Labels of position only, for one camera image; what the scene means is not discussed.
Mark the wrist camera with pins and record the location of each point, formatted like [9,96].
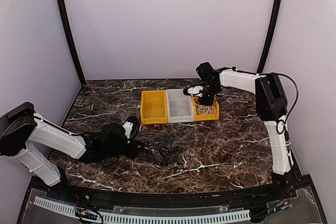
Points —
[132,127]
[193,91]

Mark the white slotted cable duct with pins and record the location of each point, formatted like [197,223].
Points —
[129,215]

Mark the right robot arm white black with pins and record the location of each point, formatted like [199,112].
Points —
[271,104]

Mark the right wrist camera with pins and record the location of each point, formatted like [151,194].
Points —
[193,91]

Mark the black frame post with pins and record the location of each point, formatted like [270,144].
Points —
[70,41]
[269,36]

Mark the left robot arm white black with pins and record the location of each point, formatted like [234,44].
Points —
[22,127]

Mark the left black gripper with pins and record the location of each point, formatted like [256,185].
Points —
[133,152]

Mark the yellow bin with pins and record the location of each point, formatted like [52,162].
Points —
[153,108]
[205,113]

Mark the left black frame post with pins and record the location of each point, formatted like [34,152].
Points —
[70,41]

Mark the right black frame post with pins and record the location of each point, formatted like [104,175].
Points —
[269,36]

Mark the black front rail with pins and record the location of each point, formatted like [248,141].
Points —
[257,197]

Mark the white translucent bin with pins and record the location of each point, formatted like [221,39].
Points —
[179,106]

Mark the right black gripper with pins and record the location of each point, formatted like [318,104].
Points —
[209,102]

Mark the yellow bin front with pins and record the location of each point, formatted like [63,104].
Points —
[205,113]

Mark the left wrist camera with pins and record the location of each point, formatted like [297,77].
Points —
[132,127]

